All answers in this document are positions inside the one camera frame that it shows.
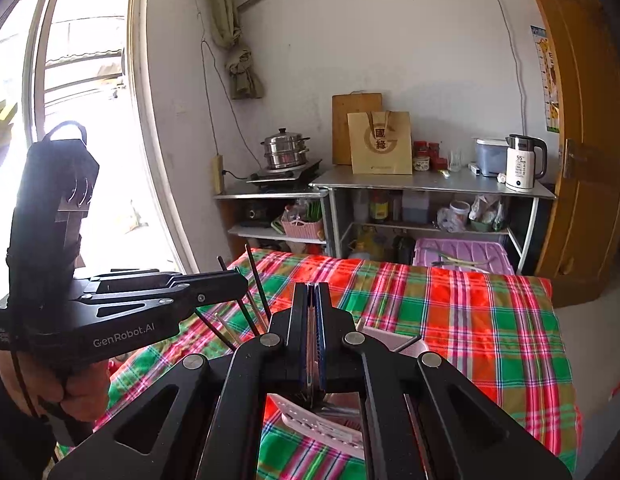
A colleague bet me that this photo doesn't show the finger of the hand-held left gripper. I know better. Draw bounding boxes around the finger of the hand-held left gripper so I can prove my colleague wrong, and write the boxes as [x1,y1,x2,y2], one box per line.
[84,269,249,294]
[71,279,251,319]

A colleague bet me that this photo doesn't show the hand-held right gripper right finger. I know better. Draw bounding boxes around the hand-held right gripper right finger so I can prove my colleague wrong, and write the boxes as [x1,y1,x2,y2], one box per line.
[314,282,573,480]

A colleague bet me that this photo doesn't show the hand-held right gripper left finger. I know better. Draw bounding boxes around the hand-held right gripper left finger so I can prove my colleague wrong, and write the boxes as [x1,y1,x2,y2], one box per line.
[50,282,311,480]

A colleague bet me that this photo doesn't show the light metal chopstick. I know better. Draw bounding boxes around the light metal chopstick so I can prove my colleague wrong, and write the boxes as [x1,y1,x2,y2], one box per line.
[213,311,244,347]

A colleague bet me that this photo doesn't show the black chopstick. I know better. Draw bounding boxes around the black chopstick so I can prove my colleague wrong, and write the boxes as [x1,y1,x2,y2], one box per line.
[217,256,262,337]
[194,308,238,352]
[244,243,272,322]

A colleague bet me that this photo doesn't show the white plastic utensil basket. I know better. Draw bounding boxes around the white plastic utensil basket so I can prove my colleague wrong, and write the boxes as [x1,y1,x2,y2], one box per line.
[262,317,432,461]

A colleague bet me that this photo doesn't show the person's left forearm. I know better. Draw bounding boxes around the person's left forearm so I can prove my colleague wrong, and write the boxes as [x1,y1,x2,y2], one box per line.
[0,355,59,480]

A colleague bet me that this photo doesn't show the person's left hand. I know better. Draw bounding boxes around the person's left hand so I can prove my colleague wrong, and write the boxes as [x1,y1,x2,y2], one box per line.
[0,351,112,422]

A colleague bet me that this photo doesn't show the black kitchen appliance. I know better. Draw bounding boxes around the black kitchen appliance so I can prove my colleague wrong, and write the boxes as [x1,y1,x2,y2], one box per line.
[239,199,277,229]

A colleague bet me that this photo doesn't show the pink plastic basket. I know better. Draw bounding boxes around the pink plastic basket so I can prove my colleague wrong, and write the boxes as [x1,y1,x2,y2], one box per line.
[280,217,325,241]

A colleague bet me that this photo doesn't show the yellow oil bottle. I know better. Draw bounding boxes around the yellow oil bottle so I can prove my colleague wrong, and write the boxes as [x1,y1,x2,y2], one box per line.
[349,227,392,261]

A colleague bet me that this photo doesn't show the small metal shelf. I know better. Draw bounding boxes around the small metal shelf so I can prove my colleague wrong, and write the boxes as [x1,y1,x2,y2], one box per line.
[213,187,332,257]

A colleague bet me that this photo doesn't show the dark liquid bottle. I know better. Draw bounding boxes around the dark liquid bottle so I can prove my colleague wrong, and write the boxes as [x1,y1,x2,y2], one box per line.
[392,234,416,264]

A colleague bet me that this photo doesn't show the black induction cooker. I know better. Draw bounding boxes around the black induction cooker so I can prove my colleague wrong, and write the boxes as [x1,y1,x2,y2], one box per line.
[245,158,324,191]

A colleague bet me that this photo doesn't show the plaid cloth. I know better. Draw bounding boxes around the plaid cloth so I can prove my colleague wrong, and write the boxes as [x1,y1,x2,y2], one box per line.
[92,247,584,480]

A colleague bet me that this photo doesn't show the sauce bottle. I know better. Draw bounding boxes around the sauce bottle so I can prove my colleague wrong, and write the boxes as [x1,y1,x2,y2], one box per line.
[372,190,391,224]

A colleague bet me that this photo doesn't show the steel steamer pot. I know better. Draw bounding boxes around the steel steamer pot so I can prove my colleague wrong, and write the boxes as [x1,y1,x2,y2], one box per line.
[259,128,312,170]

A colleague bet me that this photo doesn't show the grey storage box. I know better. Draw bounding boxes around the grey storage box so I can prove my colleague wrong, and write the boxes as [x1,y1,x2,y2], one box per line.
[402,190,431,224]

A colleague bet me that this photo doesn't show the purple plastic bin lid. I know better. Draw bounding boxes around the purple plastic bin lid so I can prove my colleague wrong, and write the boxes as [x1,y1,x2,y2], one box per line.
[412,238,517,276]

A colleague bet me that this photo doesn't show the metal table rack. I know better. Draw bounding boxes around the metal table rack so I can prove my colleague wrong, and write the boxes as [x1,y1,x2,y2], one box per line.
[309,165,557,277]

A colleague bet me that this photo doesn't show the wooden cutting board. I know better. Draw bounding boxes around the wooden cutting board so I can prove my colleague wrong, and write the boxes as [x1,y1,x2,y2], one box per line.
[332,92,384,166]

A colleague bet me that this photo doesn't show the brown paper gift bag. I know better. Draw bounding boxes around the brown paper gift bag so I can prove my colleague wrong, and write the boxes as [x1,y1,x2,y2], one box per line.
[346,110,414,176]

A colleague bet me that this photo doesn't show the plastic bags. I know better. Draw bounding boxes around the plastic bags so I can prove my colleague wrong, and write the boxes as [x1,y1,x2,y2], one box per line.
[436,194,509,234]

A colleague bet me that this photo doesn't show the window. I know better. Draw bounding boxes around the window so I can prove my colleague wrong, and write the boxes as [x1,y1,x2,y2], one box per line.
[0,0,202,282]

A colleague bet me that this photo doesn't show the beige tied curtain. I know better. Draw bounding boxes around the beige tied curtain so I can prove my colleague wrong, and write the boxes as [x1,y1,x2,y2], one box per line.
[209,0,267,101]

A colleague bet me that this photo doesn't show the blue container with white lid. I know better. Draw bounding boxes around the blue container with white lid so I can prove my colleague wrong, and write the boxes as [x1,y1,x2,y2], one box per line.
[472,137,511,178]

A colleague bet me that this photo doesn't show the white electric kettle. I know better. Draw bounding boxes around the white electric kettle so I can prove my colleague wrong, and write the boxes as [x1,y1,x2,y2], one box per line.
[504,133,549,193]

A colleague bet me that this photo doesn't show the wooden door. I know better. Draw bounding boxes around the wooden door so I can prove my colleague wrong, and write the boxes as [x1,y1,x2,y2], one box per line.
[516,0,620,307]

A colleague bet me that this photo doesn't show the giraffe height chart poster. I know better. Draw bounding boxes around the giraffe height chart poster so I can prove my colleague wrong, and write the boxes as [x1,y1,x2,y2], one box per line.
[529,24,562,135]

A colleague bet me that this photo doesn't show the black power cable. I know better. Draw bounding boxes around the black power cable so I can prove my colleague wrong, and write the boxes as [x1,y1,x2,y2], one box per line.
[192,0,263,181]

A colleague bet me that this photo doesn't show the metal door handle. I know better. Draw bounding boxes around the metal door handle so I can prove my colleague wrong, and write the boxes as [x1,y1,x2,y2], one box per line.
[559,138,579,181]

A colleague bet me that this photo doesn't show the grey wall cable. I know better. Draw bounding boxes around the grey wall cable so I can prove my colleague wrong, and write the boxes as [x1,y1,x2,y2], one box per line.
[479,0,529,137]

